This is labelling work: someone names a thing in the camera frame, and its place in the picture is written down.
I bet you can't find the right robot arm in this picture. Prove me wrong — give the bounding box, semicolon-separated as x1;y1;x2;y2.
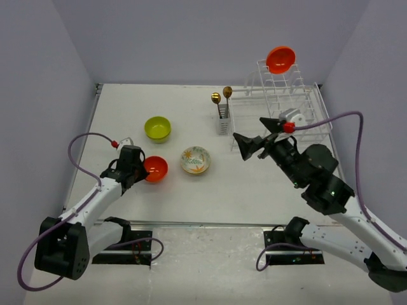
233;118;406;293

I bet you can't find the gold spoon left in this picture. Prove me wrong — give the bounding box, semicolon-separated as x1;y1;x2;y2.
210;92;222;119

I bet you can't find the green bowl front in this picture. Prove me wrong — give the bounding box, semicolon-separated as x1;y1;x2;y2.
146;132;171;144

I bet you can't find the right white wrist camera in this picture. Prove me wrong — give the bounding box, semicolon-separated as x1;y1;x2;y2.
279;108;307;127

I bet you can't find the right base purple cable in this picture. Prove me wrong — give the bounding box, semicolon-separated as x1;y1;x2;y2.
256;243;319;273

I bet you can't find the floral white bowl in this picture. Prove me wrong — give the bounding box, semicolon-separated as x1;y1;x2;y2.
181;146;212;171

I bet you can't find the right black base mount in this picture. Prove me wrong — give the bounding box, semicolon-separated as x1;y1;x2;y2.
263;226;325;266

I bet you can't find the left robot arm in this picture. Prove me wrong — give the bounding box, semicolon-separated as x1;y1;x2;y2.
34;145;149;280

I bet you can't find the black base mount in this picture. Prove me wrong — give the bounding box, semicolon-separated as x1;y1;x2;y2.
263;226;325;266
92;240;152;266

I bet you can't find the white wire dish rack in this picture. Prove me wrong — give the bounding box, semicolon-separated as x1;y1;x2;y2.
229;58;333;152

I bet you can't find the gold spoon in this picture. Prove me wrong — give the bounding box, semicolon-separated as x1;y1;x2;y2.
210;92;222;119
223;86;233;118

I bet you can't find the orange bowl back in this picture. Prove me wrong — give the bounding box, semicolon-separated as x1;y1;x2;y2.
266;46;296;74

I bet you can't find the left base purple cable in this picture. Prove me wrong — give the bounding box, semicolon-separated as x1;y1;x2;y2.
107;237;165;263

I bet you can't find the orange bowl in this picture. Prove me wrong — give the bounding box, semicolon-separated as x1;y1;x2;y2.
266;46;296;74
144;156;169;183

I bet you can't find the green bowl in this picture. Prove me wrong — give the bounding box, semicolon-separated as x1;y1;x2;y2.
144;116;172;140
146;132;171;144

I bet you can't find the green bowl back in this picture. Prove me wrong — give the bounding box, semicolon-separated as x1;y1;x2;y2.
144;116;172;140

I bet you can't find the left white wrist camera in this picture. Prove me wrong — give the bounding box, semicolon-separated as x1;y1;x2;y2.
117;137;134;151

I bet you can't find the gold spoon right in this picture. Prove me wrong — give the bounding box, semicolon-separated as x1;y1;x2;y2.
223;86;233;118

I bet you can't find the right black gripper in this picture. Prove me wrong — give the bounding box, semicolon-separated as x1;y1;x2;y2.
231;117;303;186

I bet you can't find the orange bowl front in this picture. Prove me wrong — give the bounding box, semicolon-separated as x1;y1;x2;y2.
144;156;169;183

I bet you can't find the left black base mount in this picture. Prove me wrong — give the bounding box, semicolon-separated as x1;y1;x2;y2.
92;240;152;266

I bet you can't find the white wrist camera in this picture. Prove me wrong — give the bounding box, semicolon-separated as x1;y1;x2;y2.
279;108;307;127
117;137;134;151

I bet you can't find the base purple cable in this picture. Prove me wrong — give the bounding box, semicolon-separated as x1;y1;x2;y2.
107;237;165;263
256;243;319;273

